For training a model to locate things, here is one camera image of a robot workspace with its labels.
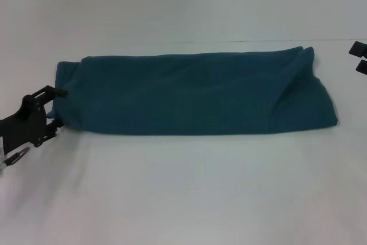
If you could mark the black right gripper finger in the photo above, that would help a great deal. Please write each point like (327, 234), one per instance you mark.
(358, 48)
(362, 67)

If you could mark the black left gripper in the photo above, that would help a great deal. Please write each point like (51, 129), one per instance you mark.
(25, 127)

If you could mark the teal blue shirt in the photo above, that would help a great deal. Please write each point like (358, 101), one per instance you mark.
(186, 93)

